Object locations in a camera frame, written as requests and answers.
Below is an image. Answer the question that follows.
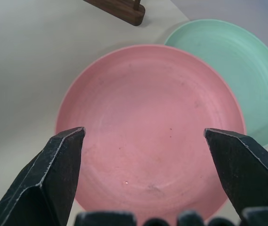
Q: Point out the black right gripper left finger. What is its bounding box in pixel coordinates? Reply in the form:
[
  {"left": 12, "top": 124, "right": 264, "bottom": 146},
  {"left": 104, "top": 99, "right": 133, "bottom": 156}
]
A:
[{"left": 0, "top": 127, "right": 87, "bottom": 226}]

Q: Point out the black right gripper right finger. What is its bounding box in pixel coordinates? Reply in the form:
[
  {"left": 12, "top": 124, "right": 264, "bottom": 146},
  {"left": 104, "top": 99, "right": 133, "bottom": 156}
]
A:
[{"left": 203, "top": 128, "right": 268, "bottom": 226}]

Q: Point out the dark brown wooden base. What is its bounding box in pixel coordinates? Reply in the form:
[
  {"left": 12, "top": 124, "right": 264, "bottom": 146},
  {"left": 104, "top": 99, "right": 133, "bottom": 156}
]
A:
[{"left": 82, "top": 0, "right": 146, "bottom": 26}]

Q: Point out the green plastic plate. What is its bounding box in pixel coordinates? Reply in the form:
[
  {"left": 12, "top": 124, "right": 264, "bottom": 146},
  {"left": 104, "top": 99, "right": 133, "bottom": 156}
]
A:
[{"left": 164, "top": 19, "right": 268, "bottom": 148}]

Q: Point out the red plastic plate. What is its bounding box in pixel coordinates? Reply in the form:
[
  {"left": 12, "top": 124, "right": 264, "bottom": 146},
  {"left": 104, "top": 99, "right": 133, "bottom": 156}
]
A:
[{"left": 55, "top": 44, "right": 246, "bottom": 217}]

